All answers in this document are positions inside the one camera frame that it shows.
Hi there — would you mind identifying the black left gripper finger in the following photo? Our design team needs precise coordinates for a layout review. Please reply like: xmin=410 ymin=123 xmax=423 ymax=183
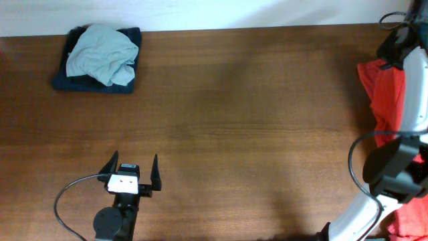
xmin=150 ymin=154 xmax=162 ymax=191
xmin=98 ymin=151 xmax=119 ymax=174

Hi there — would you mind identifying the red FRAM t-shirt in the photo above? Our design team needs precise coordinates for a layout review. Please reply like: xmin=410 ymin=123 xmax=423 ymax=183
xmin=357 ymin=60 xmax=405 ymax=131

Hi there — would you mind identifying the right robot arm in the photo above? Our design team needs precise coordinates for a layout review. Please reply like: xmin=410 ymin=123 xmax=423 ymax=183
xmin=308 ymin=1 xmax=427 ymax=240

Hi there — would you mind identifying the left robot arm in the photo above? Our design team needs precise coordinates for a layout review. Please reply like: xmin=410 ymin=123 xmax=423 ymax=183
xmin=93 ymin=151 xmax=162 ymax=241

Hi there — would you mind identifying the folded dark navy garment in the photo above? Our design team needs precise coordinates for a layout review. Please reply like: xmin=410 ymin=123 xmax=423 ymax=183
xmin=51 ymin=26 xmax=135 ymax=94

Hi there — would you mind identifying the light grey crumpled garment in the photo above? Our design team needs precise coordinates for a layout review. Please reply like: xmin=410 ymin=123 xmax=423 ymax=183
xmin=66 ymin=24 xmax=139 ymax=86

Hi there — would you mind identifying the red soccer t-shirt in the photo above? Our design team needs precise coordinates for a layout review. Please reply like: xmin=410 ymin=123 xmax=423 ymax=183
xmin=387 ymin=195 xmax=427 ymax=241

